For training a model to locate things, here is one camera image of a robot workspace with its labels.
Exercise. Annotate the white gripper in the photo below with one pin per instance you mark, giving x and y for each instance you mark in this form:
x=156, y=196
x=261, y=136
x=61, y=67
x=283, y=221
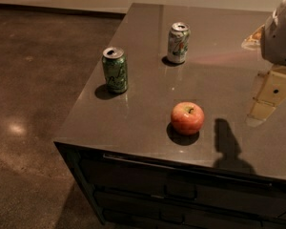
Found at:
x=280, y=37

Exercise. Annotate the white 7up soda can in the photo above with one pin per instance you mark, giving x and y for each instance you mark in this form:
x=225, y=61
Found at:
x=178, y=42

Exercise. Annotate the green soda can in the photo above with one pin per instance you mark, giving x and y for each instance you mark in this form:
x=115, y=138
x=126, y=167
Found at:
x=115, y=70

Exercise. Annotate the red apple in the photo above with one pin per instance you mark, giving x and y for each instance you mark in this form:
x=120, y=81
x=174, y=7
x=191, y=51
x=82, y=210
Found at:
x=187, y=118

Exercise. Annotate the dark drawer cabinet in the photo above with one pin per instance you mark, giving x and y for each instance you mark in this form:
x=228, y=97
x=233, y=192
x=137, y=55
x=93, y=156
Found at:
x=150, y=193

